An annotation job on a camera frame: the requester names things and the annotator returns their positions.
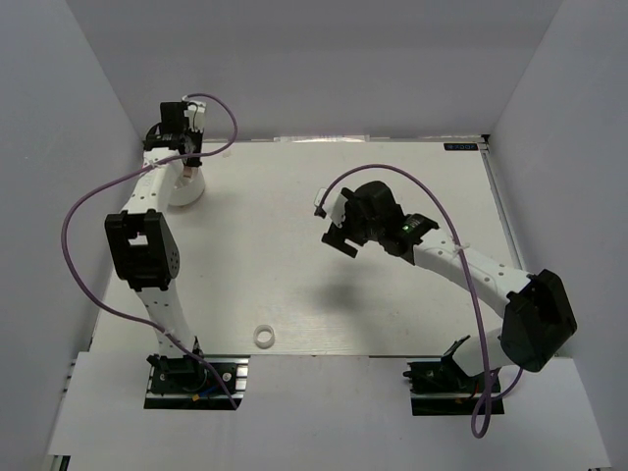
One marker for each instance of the white round divided organizer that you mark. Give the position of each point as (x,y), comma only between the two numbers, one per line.
(187,192)

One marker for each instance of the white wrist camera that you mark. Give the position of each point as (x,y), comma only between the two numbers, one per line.
(330,206)
(195,112)

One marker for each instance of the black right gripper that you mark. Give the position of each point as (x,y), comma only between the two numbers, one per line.
(337,235)

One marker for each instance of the right black logo sticker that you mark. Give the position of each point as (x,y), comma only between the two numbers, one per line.
(461,146)

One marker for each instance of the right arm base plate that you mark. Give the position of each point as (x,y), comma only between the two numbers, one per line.
(437,391)

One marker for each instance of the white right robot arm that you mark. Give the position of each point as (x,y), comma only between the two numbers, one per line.
(536,315)

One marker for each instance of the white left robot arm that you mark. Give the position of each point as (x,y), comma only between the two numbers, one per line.
(143,249)

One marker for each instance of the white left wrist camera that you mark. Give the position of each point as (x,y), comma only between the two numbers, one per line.
(195,112)

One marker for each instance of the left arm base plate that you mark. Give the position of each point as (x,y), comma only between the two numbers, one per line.
(182,384)

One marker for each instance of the clear tape roll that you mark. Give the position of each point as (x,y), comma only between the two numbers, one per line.
(264,336)

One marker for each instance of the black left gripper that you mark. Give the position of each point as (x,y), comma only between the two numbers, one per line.
(197,135)

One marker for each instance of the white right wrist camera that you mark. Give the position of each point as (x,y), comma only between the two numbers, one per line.
(330,206)

